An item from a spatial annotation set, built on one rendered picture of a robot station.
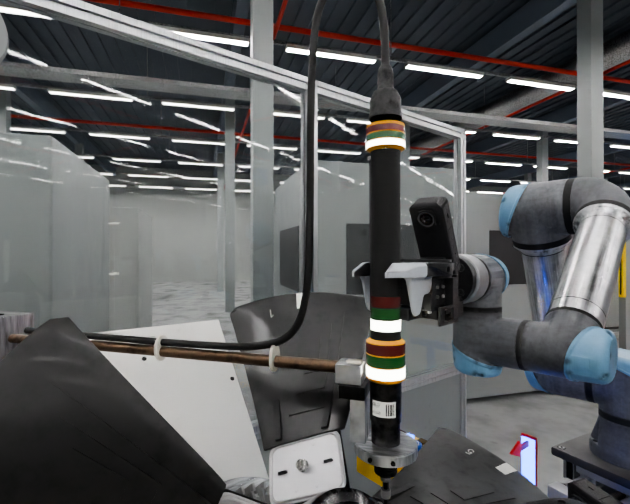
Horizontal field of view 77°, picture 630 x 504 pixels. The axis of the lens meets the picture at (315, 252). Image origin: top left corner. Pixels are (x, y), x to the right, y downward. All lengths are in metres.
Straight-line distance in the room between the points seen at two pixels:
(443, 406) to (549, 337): 1.29
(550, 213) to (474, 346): 0.37
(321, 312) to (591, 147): 6.90
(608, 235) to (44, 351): 0.81
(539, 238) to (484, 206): 3.41
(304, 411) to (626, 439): 0.79
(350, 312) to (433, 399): 1.26
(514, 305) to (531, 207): 3.69
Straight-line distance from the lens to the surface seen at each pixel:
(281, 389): 0.55
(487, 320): 0.68
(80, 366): 0.42
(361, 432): 0.49
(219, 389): 0.75
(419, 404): 1.76
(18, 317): 0.79
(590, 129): 7.43
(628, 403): 1.13
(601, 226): 0.85
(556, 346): 0.65
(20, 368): 0.44
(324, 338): 0.57
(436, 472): 0.65
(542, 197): 0.95
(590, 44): 7.83
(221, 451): 0.72
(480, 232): 4.32
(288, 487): 0.51
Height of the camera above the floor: 1.49
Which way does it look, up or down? level
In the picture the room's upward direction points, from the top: straight up
